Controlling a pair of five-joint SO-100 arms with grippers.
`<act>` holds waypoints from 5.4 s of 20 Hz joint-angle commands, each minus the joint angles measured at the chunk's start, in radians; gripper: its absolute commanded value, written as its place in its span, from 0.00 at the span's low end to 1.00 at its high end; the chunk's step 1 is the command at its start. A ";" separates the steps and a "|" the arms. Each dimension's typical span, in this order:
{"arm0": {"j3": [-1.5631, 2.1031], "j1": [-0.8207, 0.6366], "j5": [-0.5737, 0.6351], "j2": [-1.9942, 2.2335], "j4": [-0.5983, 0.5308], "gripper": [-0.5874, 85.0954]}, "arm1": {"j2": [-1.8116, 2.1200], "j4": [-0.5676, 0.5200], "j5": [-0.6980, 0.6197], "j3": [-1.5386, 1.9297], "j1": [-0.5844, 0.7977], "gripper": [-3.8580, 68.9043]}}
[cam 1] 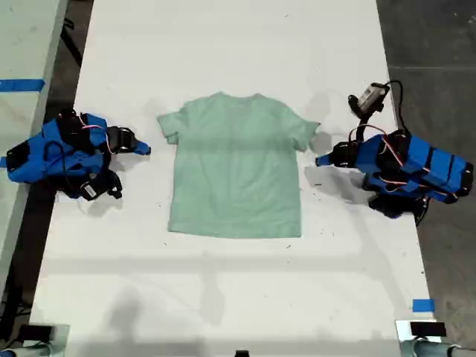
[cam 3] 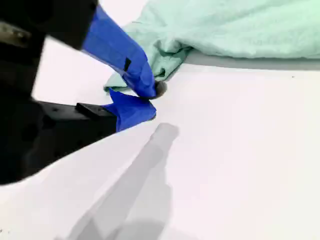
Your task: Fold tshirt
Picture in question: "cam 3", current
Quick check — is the pale green T-shirt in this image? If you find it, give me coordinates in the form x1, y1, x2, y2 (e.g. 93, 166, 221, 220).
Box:
103, 0, 320, 95

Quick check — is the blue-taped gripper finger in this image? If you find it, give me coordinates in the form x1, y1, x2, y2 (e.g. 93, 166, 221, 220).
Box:
37, 88, 158, 173
42, 0, 168, 100

